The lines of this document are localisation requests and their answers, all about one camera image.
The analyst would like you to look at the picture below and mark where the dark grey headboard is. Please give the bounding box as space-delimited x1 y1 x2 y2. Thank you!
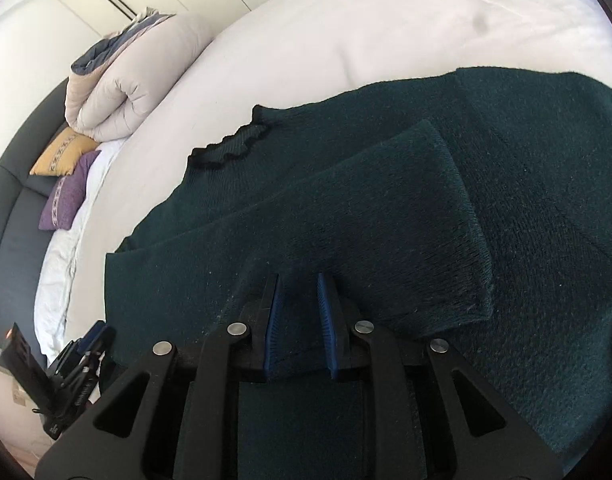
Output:
0 81 67 365

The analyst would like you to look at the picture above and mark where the white bed sheet mattress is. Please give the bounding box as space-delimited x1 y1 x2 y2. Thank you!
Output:
65 0 612 339

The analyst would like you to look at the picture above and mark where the folded beige duvet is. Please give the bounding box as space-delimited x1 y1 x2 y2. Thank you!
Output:
65 8 214 142

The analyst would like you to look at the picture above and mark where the dark green knit sweater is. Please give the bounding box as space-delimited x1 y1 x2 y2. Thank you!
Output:
102 67 612 468

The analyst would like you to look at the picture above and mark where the yellow patterned cushion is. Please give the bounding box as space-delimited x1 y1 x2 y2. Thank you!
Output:
29 127 98 177

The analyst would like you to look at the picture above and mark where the white crumpled pillow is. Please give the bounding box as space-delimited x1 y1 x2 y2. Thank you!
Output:
33 140 124 362

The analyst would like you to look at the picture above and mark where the purple patterned cushion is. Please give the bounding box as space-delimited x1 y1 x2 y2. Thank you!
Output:
39 151 100 231

